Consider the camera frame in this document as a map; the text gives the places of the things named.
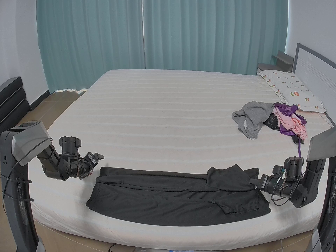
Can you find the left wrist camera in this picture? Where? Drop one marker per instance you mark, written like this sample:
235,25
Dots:
78,142

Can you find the black lace garment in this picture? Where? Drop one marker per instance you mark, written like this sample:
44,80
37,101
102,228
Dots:
296,140

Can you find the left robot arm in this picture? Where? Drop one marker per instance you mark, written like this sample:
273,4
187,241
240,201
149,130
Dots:
26,153

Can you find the purple garment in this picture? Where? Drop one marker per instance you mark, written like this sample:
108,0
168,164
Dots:
284,108

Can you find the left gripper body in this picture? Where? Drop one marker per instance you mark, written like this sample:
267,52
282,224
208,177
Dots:
90,160

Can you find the pink garment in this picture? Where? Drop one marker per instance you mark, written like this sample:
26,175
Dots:
287,122

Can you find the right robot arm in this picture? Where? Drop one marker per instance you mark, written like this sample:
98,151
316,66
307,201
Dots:
309,182

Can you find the blue-green curtain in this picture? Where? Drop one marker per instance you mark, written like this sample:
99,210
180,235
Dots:
210,25
91,35

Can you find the grey garment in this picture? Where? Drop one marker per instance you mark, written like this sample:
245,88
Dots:
252,114

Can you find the black T-shirt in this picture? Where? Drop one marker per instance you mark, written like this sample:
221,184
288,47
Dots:
170,198

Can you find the black shiny garment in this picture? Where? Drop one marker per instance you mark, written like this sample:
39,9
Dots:
271,122

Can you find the bed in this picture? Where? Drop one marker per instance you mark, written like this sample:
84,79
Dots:
157,106

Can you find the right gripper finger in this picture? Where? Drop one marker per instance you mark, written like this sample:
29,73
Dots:
255,182

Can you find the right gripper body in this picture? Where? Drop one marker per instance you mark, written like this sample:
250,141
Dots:
270,185

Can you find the grey bedside table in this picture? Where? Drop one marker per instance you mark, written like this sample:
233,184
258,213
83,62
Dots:
284,58

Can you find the white printed pillow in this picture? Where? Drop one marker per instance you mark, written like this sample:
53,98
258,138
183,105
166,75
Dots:
291,87

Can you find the black chest of drawers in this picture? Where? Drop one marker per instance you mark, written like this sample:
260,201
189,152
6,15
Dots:
13,98

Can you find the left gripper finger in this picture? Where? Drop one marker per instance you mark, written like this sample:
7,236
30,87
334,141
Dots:
99,156

